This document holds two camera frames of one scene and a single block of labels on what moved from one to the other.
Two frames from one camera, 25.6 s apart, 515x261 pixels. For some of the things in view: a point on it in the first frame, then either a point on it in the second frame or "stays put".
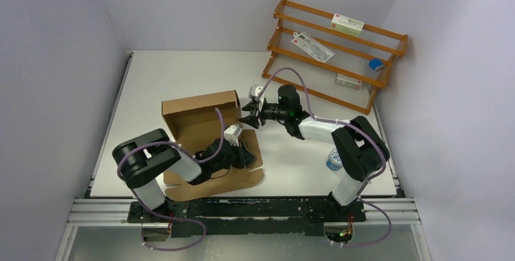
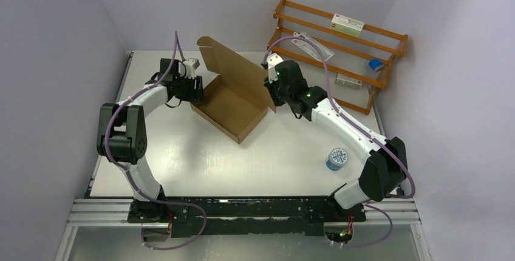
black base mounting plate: x=290 y=216 stays put
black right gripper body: x=272 y=111 to x=282 y=95
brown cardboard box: x=191 y=123 to x=237 y=100
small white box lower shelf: x=344 y=80 stays put
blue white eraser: x=376 y=64 stays put
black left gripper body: x=233 y=158 to x=186 y=91
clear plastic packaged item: x=312 y=46 stays put
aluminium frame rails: x=105 y=212 stays put
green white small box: x=349 y=25 stays put
